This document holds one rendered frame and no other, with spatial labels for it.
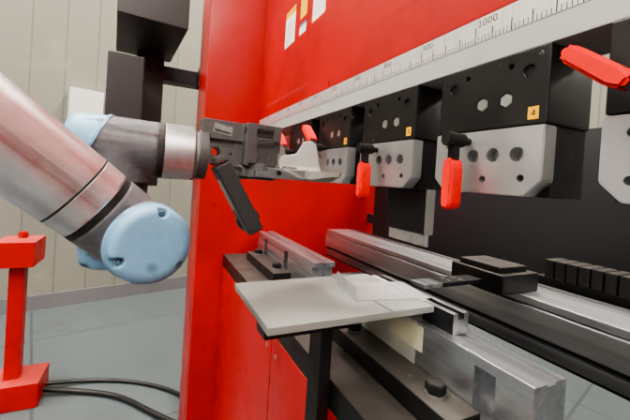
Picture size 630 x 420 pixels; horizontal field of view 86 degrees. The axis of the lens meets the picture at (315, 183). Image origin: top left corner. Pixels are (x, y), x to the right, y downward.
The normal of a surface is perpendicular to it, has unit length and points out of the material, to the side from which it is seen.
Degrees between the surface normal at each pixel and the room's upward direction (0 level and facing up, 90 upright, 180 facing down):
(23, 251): 90
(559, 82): 90
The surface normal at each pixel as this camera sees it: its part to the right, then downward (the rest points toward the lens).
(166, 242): 0.66, 0.05
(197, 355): 0.44, 0.04
